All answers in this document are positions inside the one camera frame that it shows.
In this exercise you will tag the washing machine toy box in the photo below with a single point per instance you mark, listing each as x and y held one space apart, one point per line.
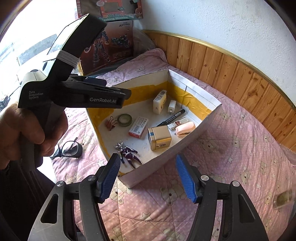
111 10

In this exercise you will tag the white charger plug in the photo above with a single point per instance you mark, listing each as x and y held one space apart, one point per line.
172 106

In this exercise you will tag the clear glass jar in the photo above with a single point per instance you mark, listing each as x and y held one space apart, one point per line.
283 199

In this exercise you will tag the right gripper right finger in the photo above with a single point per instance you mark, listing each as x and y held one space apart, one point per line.
239 221

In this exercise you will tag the black eyeglasses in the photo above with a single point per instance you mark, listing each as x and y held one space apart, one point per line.
71 149

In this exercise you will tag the white barcode carton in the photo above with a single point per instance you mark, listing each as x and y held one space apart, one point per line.
159 102

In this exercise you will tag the black marker pen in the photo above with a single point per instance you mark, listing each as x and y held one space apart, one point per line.
171 118

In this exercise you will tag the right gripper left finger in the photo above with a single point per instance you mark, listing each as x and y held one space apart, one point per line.
56 221

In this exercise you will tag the purple silver action figure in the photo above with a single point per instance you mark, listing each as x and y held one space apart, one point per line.
127 153

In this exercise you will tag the robot toy box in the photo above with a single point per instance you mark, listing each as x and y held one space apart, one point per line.
114 43

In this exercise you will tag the green tape roll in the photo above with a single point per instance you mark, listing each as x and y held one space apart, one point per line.
124 120

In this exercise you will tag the left hand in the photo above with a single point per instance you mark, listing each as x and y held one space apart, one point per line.
15 122

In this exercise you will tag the copper binder clip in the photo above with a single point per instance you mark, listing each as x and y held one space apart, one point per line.
111 123

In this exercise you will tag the red white small box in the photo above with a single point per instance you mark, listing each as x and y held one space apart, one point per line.
138 127

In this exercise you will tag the pink bear quilt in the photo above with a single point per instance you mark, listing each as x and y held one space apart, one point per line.
236 146

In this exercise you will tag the pink stapler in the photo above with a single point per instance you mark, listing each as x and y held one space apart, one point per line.
185 128

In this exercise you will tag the white cardboard box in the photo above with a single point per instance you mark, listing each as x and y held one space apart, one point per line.
200 106

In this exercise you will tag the gold and white box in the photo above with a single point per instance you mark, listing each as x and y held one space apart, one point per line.
159 137

